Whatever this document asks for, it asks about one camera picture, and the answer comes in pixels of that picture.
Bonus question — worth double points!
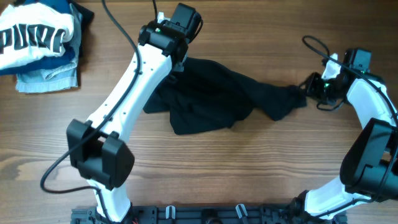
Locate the black t-shirt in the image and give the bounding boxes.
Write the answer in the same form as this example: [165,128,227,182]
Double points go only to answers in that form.
[144,58,307,135]

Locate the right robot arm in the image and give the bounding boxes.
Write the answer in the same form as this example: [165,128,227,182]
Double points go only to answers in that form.
[288,48,397,223]

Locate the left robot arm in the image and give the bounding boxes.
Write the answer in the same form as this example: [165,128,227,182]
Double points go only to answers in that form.
[67,3,203,223]

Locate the black folded garment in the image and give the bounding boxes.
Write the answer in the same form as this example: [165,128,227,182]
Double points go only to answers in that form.
[67,0,95,57]

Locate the dark blue folded garment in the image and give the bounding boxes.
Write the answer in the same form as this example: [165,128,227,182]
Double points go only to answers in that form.
[0,0,78,77]

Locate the light blue denim garment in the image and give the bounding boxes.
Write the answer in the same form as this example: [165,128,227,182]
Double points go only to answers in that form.
[16,3,83,93]

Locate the white Puma shirt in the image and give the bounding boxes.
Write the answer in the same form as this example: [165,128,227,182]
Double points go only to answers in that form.
[0,3,75,71]

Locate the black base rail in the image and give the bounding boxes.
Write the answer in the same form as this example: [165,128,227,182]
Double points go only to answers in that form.
[70,203,348,224]

